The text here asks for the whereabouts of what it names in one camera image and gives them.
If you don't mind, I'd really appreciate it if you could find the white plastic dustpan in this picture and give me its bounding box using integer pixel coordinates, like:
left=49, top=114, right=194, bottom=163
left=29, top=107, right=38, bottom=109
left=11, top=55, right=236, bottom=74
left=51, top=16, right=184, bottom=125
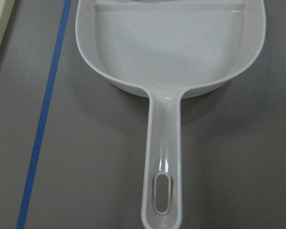
left=75, top=0, right=266, bottom=229

